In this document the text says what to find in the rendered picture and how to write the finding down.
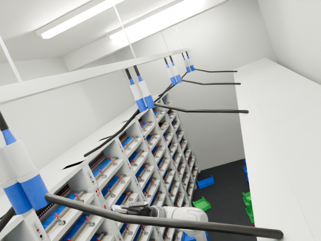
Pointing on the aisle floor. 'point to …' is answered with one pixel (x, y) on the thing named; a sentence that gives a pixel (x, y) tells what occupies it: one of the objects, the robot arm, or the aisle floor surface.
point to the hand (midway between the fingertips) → (119, 208)
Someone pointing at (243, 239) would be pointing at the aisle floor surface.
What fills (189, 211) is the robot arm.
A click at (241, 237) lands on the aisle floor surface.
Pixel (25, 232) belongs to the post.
